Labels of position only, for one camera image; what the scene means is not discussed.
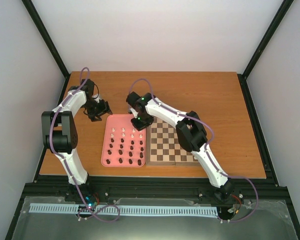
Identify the black aluminium frame rail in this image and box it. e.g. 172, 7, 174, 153
22, 175, 290, 201

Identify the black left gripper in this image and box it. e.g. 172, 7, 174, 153
82, 99, 114, 122

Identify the right controller circuit board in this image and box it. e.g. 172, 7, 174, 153
227, 194, 242, 216

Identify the pink plastic tray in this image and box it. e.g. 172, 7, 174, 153
100, 114, 147, 168

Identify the controller circuit board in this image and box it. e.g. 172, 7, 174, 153
227, 194, 242, 216
84, 192, 100, 210

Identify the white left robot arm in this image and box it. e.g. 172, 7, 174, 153
41, 79, 112, 202

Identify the left controller circuit board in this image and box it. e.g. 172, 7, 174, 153
84, 192, 100, 210

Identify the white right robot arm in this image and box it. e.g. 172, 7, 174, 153
126, 91, 234, 203

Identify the wooden chessboard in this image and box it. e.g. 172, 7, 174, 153
145, 117, 200, 167

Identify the light blue cable duct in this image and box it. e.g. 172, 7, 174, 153
28, 203, 218, 218

